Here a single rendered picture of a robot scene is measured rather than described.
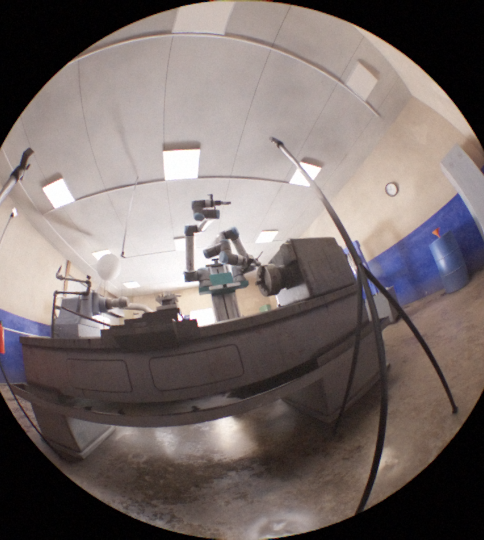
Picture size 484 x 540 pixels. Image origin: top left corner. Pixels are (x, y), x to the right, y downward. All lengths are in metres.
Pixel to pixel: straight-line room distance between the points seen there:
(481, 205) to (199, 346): 3.98
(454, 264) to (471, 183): 1.37
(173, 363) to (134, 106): 2.82
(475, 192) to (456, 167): 0.50
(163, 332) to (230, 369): 0.38
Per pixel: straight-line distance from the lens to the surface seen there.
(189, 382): 0.89
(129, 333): 0.79
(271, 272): 1.20
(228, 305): 2.29
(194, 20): 2.74
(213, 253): 1.31
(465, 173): 3.73
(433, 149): 4.43
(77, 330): 1.28
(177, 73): 2.64
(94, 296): 1.31
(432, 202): 4.12
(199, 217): 1.41
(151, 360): 0.91
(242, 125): 2.87
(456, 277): 3.36
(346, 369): 1.23
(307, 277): 1.18
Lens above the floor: 0.77
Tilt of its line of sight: 20 degrees up
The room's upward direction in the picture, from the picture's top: 15 degrees counter-clockwise
